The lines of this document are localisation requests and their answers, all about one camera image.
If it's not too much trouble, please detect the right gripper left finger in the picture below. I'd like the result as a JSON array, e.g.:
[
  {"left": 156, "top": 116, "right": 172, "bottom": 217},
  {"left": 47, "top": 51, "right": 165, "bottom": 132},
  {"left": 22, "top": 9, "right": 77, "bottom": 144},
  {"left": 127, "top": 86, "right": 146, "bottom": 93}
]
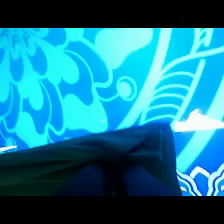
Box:
[{"left": 57, "top": 163, "right": 115, "bottom": 197}]

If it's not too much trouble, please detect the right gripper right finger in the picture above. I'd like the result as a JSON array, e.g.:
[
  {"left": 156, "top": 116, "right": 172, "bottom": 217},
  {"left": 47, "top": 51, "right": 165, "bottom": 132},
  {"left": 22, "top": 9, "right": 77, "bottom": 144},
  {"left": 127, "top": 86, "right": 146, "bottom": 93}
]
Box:
[{"left": 114, "top": 162, "right": 181, "bottom": 197}]

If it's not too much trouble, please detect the dark green garment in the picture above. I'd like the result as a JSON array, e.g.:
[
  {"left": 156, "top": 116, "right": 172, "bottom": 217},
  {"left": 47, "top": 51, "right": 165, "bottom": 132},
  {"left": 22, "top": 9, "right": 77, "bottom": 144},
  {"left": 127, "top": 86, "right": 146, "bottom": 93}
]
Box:
[{"left": 0, "top": 121, "right": 183, "bottom": 197}]

